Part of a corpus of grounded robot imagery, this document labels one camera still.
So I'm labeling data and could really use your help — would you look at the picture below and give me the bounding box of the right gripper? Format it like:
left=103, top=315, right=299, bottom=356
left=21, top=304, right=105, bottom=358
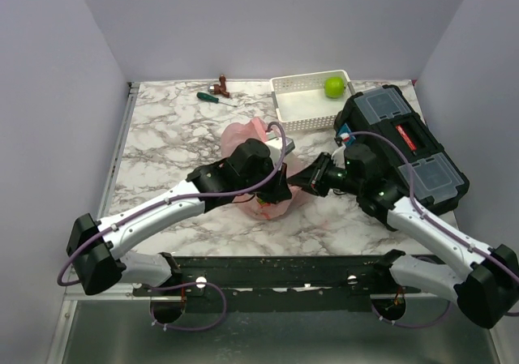
left=288, top=152, right=362, bottom=198

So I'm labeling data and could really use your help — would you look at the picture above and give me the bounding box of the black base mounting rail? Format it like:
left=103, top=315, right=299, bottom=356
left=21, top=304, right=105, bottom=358
left=133, top=255, right=399, bottom=314

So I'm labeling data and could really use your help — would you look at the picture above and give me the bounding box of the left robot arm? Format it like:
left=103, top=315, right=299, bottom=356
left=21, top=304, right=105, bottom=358
left=66, top=137, right=294, bottom=295

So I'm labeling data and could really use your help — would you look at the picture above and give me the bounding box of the aluminium frame rail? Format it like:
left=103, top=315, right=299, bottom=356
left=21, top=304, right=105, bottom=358
left=57, top=82, right=140, bottom=295

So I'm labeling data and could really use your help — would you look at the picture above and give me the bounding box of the green handled screwdriver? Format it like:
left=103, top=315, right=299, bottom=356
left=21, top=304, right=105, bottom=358
left=196, top=92, right=238, bottom=108

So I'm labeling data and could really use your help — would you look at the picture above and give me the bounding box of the green fake apple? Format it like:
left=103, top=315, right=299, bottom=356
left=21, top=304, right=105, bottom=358
left=324, top=76, right=345, bottom=99

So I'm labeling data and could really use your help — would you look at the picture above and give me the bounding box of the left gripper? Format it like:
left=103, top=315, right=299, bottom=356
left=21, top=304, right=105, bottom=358
left=238, top=159, right=293, bottom=206

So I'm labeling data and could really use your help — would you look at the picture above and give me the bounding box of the white perforated plastic basket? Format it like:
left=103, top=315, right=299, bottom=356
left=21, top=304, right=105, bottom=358
left=269, top=70, right=352, bottom=132

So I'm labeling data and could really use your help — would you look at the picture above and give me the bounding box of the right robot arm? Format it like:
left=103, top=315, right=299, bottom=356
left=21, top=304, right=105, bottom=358
left=288, top=143, right=518, bottom=329

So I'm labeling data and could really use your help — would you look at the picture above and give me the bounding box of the black plastic toolbox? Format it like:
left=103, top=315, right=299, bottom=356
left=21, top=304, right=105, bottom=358
left=333, top=84, right=470, bottom=216

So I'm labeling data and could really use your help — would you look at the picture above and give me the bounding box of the brown metal faucet valve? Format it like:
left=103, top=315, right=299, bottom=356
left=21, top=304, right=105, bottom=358
left=208, top=75, right=230, bottom=98

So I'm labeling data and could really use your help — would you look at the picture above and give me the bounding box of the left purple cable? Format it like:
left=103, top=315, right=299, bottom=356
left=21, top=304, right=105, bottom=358
left=56, top=121, right=287, bottom=287

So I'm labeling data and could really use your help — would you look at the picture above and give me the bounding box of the pink plastic bag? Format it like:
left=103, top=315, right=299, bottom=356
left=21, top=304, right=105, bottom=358
left=220, top=118, right=313, bottom=221

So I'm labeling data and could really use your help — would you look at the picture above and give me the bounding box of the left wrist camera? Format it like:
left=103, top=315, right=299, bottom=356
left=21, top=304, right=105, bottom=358
left=264, top=133, right=295, bottom=165

